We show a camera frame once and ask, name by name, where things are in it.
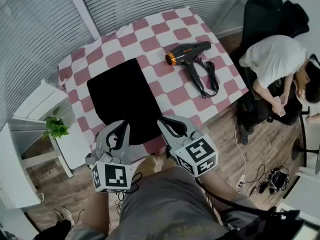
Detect white desk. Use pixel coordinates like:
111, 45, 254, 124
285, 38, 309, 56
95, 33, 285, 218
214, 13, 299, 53
0, 122, 75, 211

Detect person's grey shirt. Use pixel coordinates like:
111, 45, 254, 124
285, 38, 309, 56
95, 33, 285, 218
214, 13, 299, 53
67, 166, 276, 240

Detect black chest pack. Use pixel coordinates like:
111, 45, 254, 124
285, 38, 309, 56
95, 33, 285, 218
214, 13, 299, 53
214, 207, 313, 240

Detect tangle of black cables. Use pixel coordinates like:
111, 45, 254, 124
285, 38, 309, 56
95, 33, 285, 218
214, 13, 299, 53
249, 163, 291, 197

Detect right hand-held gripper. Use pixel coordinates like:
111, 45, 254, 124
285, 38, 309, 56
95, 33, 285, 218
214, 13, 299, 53
156, 115, 219, 178

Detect red white checkered tablecloth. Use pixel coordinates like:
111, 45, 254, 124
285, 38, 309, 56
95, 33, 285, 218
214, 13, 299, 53
57, 5, 250, 164

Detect white chair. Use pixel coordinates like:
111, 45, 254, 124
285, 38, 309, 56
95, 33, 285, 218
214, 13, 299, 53
11, 80, 98, 171

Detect person's khaki trousers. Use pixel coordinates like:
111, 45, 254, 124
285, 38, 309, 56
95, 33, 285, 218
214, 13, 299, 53
134, 155, 171, 175

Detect small green potted plant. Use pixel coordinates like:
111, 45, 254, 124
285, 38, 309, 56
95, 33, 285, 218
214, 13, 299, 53
41, 106, 70, 141

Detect person's right forearm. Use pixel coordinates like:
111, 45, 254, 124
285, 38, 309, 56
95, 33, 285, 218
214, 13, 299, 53
197, 168, 247, 210

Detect black round stand base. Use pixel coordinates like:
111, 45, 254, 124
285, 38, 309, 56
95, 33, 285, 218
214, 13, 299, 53
291, 136, 307, 161

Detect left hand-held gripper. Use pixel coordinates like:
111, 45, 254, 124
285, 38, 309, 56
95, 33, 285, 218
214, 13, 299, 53
84, 120, 135, 194

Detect white power strip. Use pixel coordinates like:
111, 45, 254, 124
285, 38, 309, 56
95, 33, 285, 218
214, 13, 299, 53
233, 118, 248, 189

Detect thick black cable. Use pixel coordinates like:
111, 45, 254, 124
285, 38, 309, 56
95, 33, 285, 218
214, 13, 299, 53
194, 176, 278, 214

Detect person's left forearm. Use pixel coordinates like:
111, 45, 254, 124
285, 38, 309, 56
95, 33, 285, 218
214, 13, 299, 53
81, 191, 118, 235

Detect black office chair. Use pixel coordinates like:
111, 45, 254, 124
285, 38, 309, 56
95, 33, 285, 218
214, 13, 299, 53
282, 0, 311, 37
229, 0, 286, 102

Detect black cloth bag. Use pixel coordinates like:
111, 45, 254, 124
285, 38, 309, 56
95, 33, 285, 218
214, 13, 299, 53
86, 57, 165, 146

